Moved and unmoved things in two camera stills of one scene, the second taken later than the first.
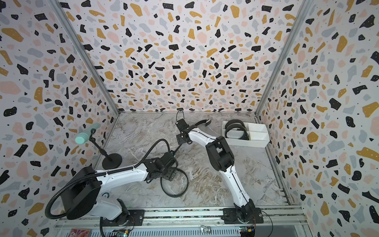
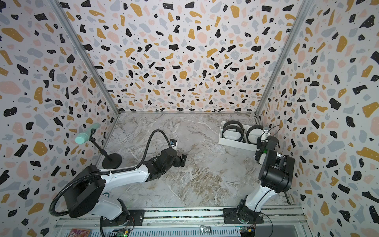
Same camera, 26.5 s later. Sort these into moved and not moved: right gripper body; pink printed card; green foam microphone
Moved: right gripper body
Not moved: pink printed card; green foam microphone
